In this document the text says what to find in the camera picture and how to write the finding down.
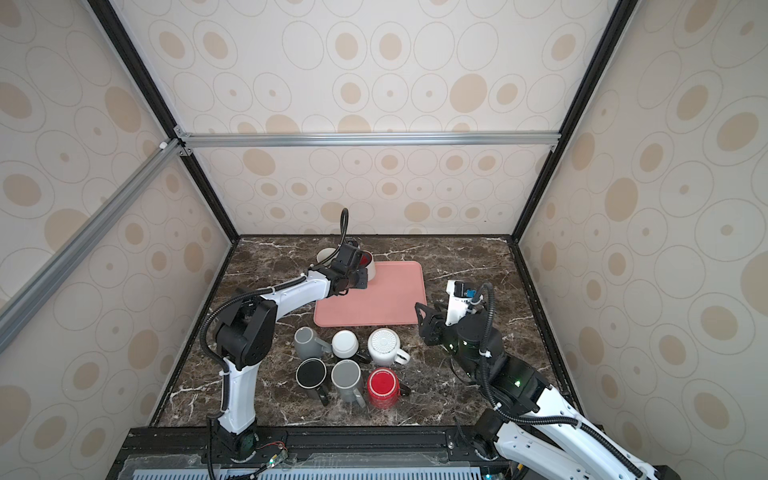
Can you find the black corner post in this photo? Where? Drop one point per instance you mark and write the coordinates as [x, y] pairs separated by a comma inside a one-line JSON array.
[[615, 28], [107, 17]]

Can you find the left black corner post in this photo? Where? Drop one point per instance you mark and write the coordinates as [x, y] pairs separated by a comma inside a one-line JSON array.
[[107, 17]]

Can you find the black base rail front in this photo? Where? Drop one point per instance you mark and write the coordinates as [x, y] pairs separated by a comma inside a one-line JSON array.
[[410, 452]]

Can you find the right black corner post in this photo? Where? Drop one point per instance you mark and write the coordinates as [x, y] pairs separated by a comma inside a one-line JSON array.
[[615, 28]]

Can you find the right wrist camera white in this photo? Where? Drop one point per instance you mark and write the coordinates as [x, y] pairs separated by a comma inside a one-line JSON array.
[[461, 301]]

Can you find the grey mug front row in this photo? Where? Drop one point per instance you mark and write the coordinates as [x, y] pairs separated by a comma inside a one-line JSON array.
[[346, 377]]

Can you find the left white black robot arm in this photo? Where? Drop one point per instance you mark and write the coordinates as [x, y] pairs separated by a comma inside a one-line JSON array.
[[238, 335]]

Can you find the cream mug red inside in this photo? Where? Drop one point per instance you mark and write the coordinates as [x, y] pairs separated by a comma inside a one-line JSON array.
[[368, 263]]

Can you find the grey mug back row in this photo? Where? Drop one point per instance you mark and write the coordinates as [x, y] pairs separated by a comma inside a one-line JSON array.
[[308, 344]]

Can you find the pink rectangular tray mat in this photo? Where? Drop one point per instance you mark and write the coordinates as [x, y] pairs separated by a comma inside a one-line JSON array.
[[388, 300]]

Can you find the grey mug row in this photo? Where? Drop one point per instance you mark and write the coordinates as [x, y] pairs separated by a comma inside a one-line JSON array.
[[308, 344], [346, 377]]

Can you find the black mug white rim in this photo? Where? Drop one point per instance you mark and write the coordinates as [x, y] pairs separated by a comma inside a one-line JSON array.
[[313, 378]]

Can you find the left slanted aluminium bar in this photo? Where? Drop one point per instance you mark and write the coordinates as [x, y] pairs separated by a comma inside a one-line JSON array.
[[26, 303]]

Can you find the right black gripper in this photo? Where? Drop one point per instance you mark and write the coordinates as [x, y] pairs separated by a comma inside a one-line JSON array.
[[435, 326]]

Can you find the white mug black handle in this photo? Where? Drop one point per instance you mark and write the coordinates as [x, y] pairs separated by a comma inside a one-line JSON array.
[[345, 346]]

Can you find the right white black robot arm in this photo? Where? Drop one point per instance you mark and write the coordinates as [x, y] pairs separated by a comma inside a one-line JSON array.
[[527, 420]]

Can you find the pale pink mug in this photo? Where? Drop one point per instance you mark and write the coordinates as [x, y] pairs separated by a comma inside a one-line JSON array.
[[325, 257]]

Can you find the white ribbed-bottom mug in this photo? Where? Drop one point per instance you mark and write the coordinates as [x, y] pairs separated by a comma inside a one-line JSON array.
[[384, 348]]

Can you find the horizontal aluminium frame bar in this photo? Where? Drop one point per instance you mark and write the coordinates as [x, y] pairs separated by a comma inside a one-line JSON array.
[[373, 139]]

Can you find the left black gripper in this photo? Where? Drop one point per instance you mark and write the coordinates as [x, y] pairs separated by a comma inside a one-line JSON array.
[[362, 273]]

